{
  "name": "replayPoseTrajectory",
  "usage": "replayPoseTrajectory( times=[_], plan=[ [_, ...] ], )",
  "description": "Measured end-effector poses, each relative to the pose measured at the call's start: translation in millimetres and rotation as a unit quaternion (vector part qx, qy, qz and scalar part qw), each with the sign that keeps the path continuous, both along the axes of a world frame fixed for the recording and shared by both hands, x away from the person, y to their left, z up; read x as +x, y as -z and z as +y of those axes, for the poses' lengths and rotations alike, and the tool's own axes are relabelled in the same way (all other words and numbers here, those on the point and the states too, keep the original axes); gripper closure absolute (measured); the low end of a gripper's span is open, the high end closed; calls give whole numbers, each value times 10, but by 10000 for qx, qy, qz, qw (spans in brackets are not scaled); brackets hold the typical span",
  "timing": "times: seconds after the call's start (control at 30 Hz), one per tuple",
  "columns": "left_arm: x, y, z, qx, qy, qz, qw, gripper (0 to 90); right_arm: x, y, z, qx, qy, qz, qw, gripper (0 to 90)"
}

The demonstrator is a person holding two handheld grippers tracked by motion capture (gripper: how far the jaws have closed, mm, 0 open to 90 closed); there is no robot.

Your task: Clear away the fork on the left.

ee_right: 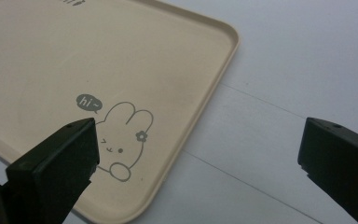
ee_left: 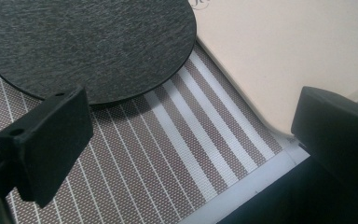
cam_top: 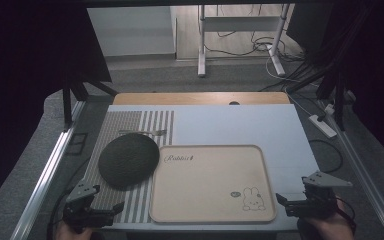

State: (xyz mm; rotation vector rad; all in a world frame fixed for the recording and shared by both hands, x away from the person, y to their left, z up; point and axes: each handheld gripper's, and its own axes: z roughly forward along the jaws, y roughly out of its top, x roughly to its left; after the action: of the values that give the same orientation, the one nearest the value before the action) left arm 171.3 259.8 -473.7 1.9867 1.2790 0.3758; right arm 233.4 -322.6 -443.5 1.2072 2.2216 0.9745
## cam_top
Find black floor cable loop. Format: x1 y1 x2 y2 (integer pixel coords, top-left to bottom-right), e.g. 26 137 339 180
308 138 344 175

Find dark curtain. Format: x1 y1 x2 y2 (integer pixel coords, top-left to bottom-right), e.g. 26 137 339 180
0 0 113 216
285 0 384 174

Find wooden table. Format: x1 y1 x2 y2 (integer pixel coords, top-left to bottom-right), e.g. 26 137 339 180
112 91 291 107

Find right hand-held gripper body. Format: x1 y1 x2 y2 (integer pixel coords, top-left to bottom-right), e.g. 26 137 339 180
301 170 353 221

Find white metal desk frame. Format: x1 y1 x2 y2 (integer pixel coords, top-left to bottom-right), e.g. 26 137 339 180
197 3 292 78

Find grey striped placemat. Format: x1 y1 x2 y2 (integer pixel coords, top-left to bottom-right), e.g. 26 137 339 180
79 110 175 224

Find person's left hand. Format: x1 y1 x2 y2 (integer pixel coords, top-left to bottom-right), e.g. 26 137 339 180
55 222 96 240

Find dark round woven mat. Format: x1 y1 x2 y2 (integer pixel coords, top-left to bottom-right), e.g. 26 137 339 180
97 132 161 189

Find beige tray with rabbit print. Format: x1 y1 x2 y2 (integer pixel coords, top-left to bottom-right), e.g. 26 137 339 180
148 144 277 224

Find white table board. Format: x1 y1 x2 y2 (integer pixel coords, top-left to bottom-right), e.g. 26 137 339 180
79 103 321 233

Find aluminium rail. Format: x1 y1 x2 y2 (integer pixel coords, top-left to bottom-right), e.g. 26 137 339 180
9 99 88 240
317 99 384 240

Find white cabinet panel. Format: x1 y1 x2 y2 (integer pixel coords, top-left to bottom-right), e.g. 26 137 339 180
86 5 178 58

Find person's right hand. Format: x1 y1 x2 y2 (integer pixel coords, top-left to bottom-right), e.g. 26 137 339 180
297 201 356 240

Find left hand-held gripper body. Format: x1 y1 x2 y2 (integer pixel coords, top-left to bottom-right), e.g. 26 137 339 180
62 180 101 234

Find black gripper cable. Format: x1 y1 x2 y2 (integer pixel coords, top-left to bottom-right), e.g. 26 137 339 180
334 195 358 235
46 157 92 240

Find black metal stand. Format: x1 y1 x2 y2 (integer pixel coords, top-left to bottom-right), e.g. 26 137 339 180
61 75 120 132
285 62 348 132

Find white power strip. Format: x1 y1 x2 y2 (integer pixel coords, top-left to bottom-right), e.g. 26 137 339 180
308 113 338 139

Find black cables under desk frame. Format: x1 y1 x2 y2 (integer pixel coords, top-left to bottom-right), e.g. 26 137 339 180
204 30 303 63

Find white floor cable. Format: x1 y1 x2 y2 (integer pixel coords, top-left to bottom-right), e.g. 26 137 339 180
265 55 318 85

